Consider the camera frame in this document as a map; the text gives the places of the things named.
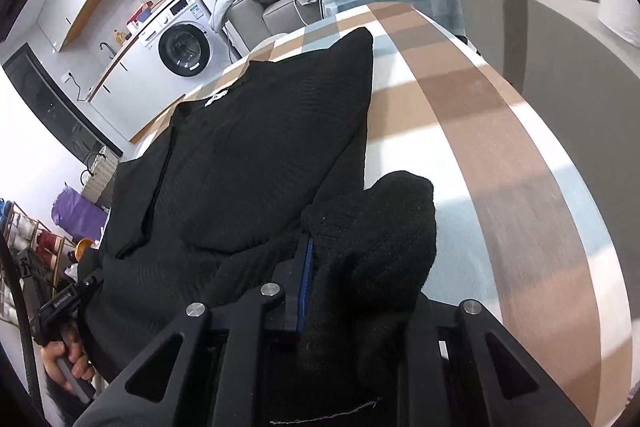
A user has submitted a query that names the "black glass cabinet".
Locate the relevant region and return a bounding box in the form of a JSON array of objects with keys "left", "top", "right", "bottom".
[{"left": 2, "top": 42, "right": 123, "bottom": 158}]

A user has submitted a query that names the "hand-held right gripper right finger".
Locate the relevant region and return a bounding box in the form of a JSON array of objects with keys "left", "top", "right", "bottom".
[{"left": 399, "top": 292, "right": 593, "bottom": 427}]

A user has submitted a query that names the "white kitchen counter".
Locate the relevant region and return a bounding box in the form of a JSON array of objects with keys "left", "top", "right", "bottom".
[{"left": 87, "top": 27, "right": 193, "bottom": 144}]

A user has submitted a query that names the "person's left hand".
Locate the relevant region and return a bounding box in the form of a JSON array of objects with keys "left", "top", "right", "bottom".
[{"left": 41, "top": 327, "right": 97, "bottom": 383}]

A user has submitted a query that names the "black knit sweater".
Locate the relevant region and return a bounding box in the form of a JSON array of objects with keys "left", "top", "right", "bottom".
[{"left": 75, "top": 27, "right": 438, "bottom": 427}]

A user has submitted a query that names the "checked tablecloth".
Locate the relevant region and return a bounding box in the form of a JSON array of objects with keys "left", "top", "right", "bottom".
[{"left": 130, "top": 0, "right": 623, "bottom": 427}]

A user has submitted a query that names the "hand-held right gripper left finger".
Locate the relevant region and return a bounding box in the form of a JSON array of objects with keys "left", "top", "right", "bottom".
[{"left": 72, "top": 236, "right": 316, "bottom": 427}]

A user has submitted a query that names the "orange bowl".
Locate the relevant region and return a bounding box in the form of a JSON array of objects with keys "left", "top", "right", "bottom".
[{"left": 74, "top": 239, "right": 99, "bottom": 261}]

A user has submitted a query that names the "small grey sofa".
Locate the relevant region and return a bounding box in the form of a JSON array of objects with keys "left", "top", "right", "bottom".
[{"left": 209, "top": 0, "right": 326, "bottom": 52}]

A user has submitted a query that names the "purple bag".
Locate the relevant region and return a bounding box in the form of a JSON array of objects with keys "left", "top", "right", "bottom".
[{"left": 51, "top": 187, "right": 108, "bottom": 242}]

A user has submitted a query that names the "low grey cabinet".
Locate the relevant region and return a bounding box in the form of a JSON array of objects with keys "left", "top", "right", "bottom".
[{"left": 522, "top": 0, "right": 640, "bottom": 190}]

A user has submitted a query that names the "white washing machine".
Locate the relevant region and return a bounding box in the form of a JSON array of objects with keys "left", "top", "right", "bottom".
[{"left": 137, "top": 0, "right": 231, "bottom": 80}]

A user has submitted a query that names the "tall grey cabinet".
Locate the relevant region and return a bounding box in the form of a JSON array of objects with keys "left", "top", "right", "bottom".
[{"left": 450, "top": 0, "right": 601, "bottom": 80}]

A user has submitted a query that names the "woven basket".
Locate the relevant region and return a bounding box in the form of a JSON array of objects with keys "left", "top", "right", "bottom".
[{"left": 80, "top": 146, "right": 121, "bottom": 208}]

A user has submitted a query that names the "wooden shoe rack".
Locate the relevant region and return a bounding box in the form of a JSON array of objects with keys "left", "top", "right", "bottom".
[{"left": 0, "top": 199, "right": 77, "bottom": 323}]

